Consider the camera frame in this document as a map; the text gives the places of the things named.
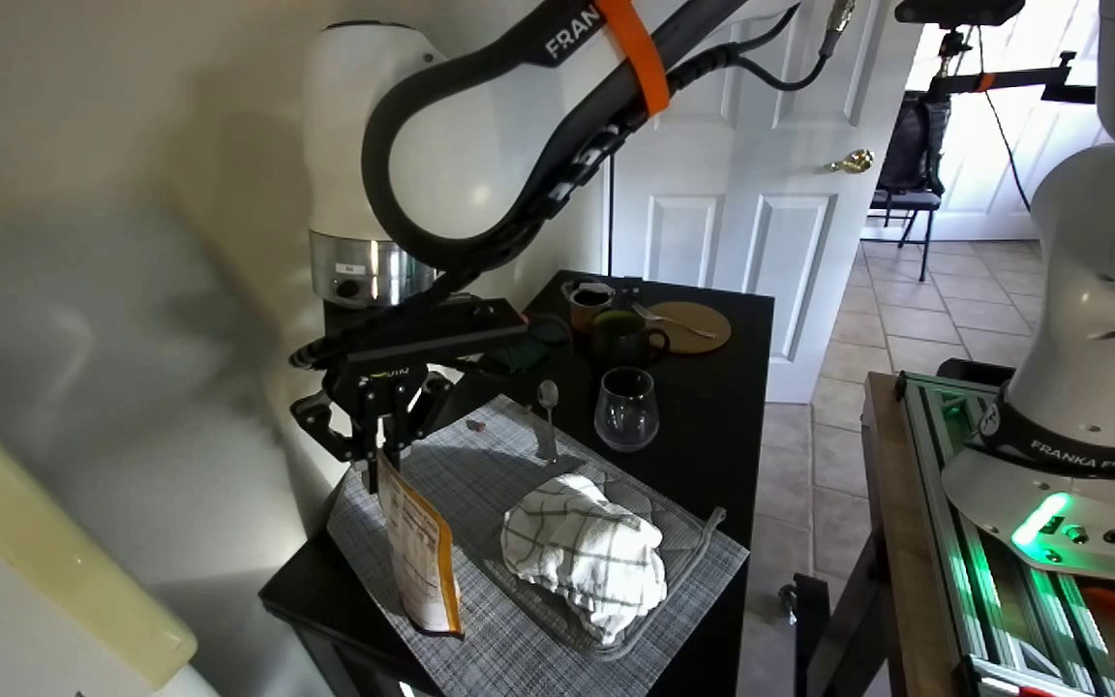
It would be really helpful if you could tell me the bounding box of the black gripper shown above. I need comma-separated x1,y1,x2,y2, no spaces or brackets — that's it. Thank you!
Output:
290,296,527,460

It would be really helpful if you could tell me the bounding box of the white yellow dried mango pack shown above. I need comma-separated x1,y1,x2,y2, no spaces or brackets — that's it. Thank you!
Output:
381,456,466,633

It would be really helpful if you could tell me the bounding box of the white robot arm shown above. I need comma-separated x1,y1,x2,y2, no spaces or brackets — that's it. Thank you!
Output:
301,0,875,401

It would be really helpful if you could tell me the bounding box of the silver spoon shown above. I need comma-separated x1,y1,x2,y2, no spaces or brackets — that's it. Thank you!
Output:
535,378,563,460

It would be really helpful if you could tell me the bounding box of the white mug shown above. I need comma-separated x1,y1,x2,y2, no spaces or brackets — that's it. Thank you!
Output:
563,279,616,329

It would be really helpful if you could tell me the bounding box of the dark green mug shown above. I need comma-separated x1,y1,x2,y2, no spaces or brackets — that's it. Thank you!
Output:
588,308,670,367

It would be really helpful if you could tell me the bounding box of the grey checkered placemat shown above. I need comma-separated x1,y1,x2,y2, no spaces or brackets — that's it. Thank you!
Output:
327,397,749,697

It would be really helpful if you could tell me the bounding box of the white checkered dish towel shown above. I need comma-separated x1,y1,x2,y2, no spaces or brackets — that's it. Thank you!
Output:
501,470,670,645

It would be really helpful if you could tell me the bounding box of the clear plastic tray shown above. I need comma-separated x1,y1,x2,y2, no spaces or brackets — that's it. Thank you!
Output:
490,464,723,660

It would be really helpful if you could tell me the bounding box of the black side table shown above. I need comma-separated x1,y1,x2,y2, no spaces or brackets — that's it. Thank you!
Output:
264,279,773,697

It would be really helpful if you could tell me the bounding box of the round cork coaster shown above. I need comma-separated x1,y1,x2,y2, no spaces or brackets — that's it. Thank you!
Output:
644,303,733,354

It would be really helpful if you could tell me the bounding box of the white door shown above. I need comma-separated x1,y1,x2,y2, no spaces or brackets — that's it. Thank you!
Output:
608,0,919,401

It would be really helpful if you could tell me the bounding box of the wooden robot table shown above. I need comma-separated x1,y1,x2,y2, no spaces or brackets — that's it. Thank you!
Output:
802,367,1115,697

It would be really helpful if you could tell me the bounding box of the black camera stand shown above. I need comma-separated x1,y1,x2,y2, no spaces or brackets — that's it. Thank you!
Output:
872,0,1095,248

